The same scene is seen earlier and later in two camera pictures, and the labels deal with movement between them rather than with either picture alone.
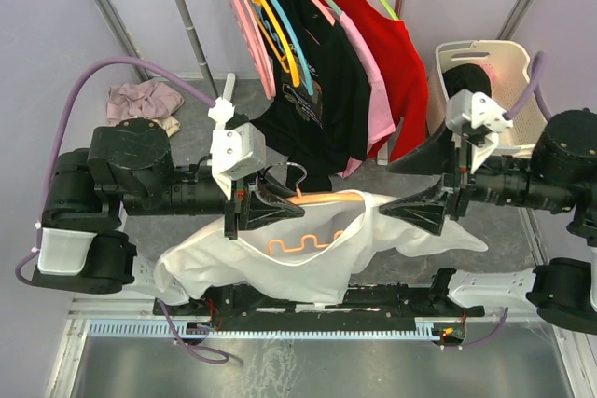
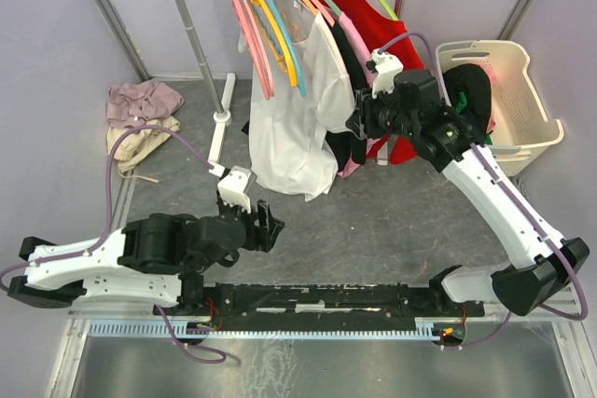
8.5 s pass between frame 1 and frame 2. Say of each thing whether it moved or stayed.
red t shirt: stayed
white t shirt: moved
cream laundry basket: stayed
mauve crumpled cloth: stayed
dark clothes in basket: stayed
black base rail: stayed
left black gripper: moved
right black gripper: moved
